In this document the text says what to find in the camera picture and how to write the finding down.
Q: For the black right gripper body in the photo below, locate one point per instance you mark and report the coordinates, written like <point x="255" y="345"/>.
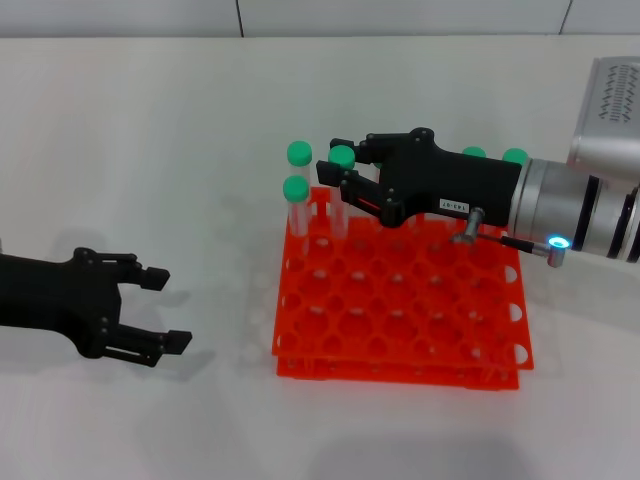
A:
<point x="450" y="185"/>

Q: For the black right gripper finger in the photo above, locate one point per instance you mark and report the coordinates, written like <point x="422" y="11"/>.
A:
<point x="362" y="192"/>
<point x="380" y="147"/>

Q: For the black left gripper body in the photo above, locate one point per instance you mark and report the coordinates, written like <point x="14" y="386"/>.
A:
<point x="60" y="295"/>

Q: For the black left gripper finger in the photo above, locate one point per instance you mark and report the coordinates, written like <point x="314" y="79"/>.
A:
<point x="145" y="277"/>
<point x="150" y="345"/>

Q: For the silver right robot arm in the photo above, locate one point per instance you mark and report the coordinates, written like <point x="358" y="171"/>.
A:
<point x="550" y="200"/>

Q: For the orange plastic test tube rack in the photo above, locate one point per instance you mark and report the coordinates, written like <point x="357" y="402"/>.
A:
<point x="400" y="380"/>

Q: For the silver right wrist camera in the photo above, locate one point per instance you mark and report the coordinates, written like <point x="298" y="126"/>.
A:
<point x="610" y="115"/>

